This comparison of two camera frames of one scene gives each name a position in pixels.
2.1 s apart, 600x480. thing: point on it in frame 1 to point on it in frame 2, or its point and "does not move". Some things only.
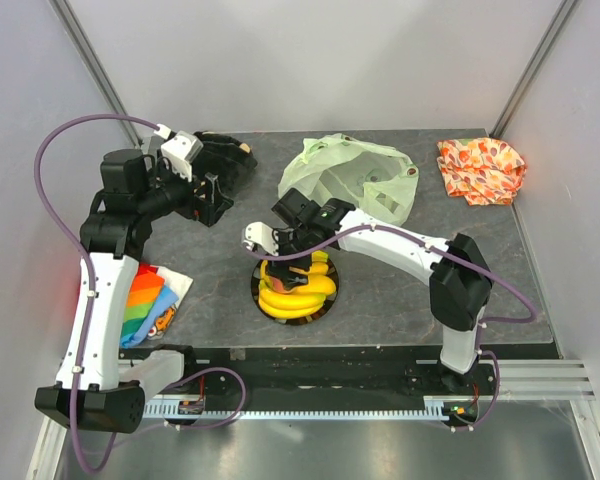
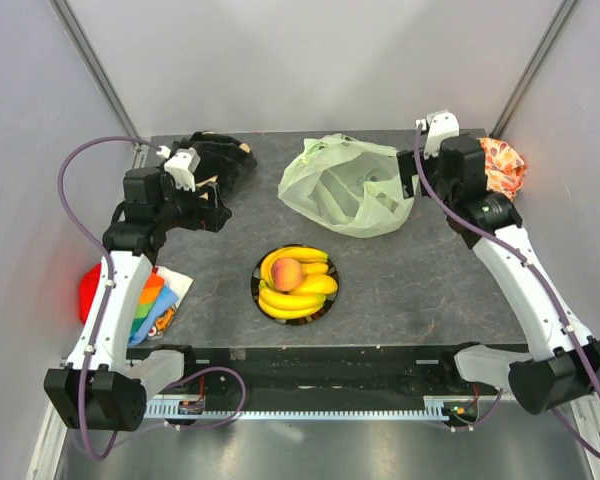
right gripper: [281, 269] to [407, 167]
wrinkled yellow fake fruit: [319, 267] does not move
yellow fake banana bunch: [284, 305] does not move
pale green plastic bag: [378, 181] does not move
